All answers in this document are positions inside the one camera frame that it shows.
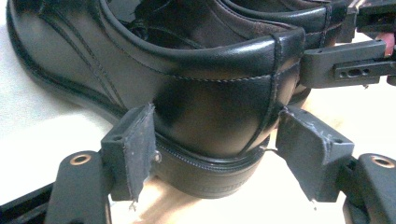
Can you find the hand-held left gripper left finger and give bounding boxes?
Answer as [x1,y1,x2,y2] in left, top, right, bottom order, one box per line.
[45,104,157,224]

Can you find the black leather shoe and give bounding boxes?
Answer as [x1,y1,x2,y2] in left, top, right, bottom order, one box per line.
[218,0,348,50]
[6,0,312,200]

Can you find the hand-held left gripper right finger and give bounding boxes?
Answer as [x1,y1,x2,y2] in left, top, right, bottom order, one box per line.
[275,105,396,224]

